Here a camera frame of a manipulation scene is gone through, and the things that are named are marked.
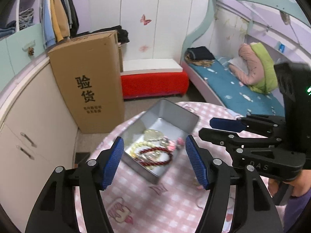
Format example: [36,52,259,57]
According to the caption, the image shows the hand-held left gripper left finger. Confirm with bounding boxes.
[24,136,125,233]

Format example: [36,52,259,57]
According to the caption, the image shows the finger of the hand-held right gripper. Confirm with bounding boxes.
[198,127,286,152]
[209,114,287,139]

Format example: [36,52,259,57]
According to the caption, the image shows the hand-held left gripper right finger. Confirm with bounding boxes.
[185,135,285,233]

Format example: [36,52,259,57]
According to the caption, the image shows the cream bead bracelet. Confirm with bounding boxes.
[128,139,161,171]

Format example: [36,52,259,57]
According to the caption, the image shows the dark red bead bracelet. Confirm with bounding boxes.
[138,146,174,167]

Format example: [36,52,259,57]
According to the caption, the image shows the grey tin box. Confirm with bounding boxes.
[121,99,200,185]

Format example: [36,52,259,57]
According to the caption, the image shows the person's right forearm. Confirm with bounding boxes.
[283,189,311,232]

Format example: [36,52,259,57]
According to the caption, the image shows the person's right hand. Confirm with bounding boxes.
[292,167,311,197]

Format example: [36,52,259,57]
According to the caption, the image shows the blue printed bed sheet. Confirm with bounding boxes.
[185,56,287,117]

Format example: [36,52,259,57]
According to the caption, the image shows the pink checkered tablecloth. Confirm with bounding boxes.
[74,101,286,233]

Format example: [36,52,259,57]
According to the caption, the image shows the pink quilt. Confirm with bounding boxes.
[230,43,268,85]

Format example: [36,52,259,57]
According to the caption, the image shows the green quilt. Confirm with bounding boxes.
[248,42,280,95]

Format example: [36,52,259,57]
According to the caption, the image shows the folded brown clothes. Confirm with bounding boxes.
[185,55,215,67]

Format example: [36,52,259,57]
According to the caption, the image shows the folded dark clothes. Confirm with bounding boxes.
[187,46,214,60]

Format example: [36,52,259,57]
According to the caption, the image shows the red stool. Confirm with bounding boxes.
[121,71,190,100]

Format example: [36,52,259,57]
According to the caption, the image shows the cream low cabinet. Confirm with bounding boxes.
[0,53,82,211]

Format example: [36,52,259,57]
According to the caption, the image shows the large cardboard box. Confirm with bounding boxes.
[47,30,125,134]

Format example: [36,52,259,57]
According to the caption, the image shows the white board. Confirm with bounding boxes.
[121,59,183,76]

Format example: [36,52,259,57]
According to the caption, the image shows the grey hanging cloth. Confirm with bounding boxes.
[280,11,291,26]

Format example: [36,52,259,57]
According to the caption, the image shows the black clothes pile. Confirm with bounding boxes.
[114,25,130,44]

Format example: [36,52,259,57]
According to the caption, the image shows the white wardrobe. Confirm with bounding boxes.
[87,0,214,63]

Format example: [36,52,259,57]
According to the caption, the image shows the teal drawer cabinet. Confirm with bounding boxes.
[0,23,49,91]

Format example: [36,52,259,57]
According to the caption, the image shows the light blue hanging shirt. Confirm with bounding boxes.
[40,0,56,48]

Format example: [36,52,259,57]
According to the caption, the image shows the yellow hanging jacket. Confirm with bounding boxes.
[50,0,71,43]

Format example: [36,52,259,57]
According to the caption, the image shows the dark hanging jackets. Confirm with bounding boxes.
[58,0,80,36]

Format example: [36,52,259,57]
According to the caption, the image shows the folded light jeans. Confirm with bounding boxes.
[18,8,34,31]

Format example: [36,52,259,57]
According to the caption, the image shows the folded dark jeans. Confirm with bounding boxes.
[0,21,17,38]

